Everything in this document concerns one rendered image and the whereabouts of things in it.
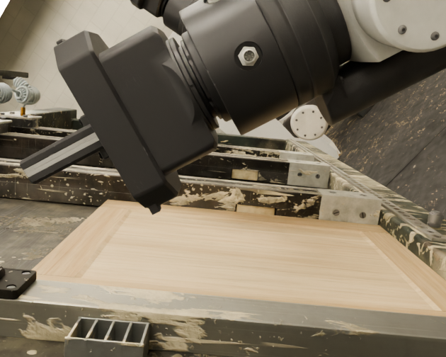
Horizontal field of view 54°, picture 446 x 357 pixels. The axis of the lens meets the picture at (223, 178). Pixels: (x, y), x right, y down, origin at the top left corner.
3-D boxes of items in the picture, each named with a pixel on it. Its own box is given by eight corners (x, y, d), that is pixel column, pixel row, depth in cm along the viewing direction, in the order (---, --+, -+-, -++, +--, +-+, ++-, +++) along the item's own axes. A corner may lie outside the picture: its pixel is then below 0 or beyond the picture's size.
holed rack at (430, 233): (449, 242, 73) (449, 239, 73) (431, 241, 73) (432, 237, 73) (292, 139, 235) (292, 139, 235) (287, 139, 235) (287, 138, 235)
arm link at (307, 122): (345, 118, 103) (342, 18, 94) (347, 138, 91) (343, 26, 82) (295, 122, 106) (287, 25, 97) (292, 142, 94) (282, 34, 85)
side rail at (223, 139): (283, 161, 229) (286, 140, 227) (71, 141, 227) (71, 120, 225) (281, 159, 237) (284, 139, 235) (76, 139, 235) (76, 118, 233)
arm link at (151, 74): (23, 37, 23) (223, -76, 22) (79, 47, 33) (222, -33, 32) (141, 235, 26) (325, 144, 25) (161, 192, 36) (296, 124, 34)
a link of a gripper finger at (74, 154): (20, 176, 29) (102, 133, 28) (39, 166, 32) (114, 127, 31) (34, 197, 29) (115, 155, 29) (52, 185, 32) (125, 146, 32)
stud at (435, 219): (443, 229, 81) (446, 214, 80) (430, 228, 81) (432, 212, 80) (437, 225, 83) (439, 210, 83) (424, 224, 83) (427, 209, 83)
